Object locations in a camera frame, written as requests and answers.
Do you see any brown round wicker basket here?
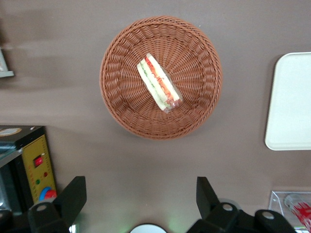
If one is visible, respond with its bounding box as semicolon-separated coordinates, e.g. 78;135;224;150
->
99;16;224;141

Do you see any red soda bottle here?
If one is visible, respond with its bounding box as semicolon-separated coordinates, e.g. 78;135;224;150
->
283;194;311;230

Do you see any clear acrylic bottle rack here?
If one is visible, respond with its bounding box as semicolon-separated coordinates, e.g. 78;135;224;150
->
268;190;311;233

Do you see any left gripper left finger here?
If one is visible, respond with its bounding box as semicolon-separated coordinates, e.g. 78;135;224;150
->
27;176;87;233

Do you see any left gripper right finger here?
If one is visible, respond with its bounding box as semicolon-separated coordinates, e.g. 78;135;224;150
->
187;176;297;233

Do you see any triangle sandwich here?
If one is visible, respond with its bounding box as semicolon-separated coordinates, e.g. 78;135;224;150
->
137;52;183;115

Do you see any beige plastic tray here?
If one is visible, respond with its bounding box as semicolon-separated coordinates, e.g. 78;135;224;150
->
264;51;311;151

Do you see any black food warmer yellow panel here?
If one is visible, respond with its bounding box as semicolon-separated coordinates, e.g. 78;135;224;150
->
0;125;58;216

